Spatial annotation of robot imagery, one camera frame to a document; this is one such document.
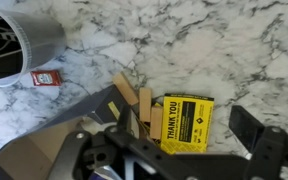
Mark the silver metal cup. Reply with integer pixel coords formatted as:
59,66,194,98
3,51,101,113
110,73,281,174
0,7,67,88

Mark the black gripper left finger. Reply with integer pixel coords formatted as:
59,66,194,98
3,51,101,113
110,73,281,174
116,103,133,134

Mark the plain wooden block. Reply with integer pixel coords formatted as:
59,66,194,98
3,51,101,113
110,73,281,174
149,105,164,140
138,87,153,123
111,71,140,106

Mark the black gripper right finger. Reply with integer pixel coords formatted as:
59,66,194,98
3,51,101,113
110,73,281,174
228,105,267,155

